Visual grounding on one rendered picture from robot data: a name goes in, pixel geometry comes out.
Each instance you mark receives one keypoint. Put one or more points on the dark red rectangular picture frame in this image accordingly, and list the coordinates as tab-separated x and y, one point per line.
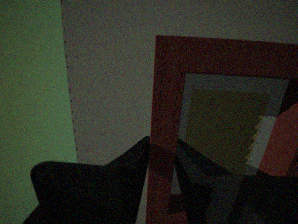
234	101

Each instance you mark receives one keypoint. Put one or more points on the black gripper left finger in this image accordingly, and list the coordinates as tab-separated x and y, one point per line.
117	185

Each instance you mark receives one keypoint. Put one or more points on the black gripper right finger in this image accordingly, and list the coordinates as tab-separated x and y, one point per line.
213	195

